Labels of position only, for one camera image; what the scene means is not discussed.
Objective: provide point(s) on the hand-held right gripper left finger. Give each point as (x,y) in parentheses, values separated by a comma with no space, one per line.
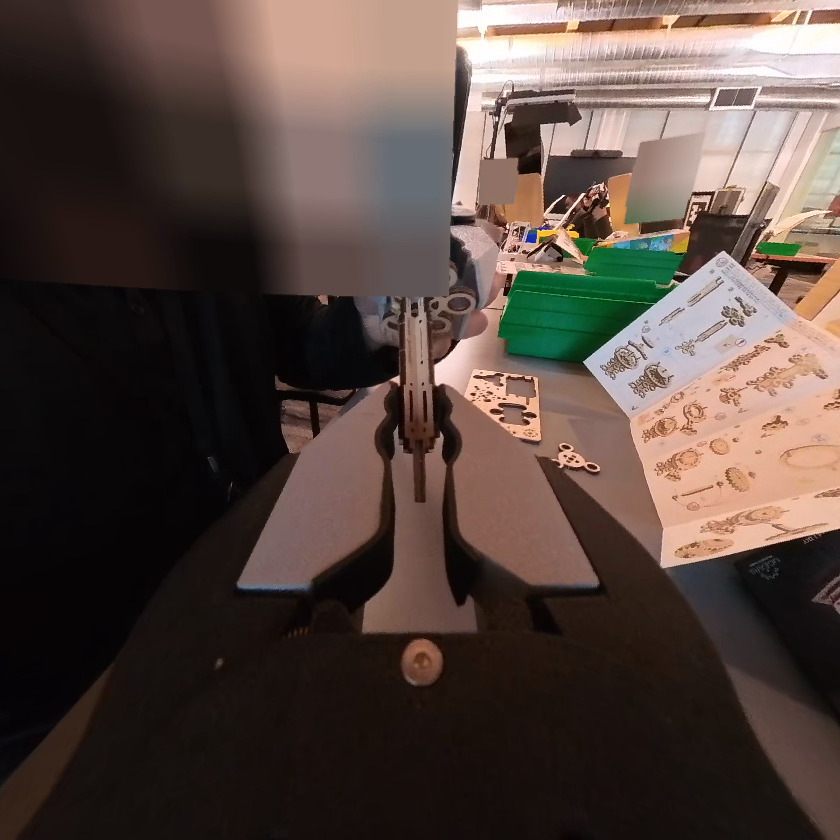
(315,518)

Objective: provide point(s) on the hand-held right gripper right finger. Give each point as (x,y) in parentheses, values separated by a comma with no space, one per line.
(518,518)

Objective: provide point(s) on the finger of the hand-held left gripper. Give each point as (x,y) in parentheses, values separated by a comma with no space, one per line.
(471,262)

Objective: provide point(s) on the wooden model shaft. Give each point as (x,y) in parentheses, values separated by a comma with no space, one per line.
(417,394)

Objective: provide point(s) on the person's left hand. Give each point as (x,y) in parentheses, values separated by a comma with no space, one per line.
(476,323)

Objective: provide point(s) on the white plastic device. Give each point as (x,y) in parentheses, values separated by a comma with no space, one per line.
(544,248)

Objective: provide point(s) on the small three-lobed wooden part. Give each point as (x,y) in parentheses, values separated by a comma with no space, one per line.
(572,461)

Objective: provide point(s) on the brown cardboard sheet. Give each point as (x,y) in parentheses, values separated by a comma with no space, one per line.
(525,200)

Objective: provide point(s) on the large green plastic bin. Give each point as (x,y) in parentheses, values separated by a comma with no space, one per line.
(558,321)

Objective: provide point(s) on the punched-out plywood sheet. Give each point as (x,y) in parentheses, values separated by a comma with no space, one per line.
(533,401)

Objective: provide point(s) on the black chair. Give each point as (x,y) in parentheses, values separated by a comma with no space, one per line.
(315,397)

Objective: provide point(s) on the black yellow device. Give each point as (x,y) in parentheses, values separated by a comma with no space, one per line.
(590,207)

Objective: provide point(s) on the black monitor screen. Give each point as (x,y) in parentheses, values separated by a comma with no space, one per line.
(577,180)

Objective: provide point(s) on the black studio light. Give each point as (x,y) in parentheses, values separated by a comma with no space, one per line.
(538,121)

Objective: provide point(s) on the colourful printed box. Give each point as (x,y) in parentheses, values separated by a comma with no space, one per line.
(656,243)

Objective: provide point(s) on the black white marker tag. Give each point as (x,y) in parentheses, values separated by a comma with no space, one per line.
(699,208)

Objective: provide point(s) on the folded instruction sheet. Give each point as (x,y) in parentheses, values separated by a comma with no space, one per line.
(722,367)

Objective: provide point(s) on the black cardboard box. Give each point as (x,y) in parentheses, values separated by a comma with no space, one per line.
(787,610)

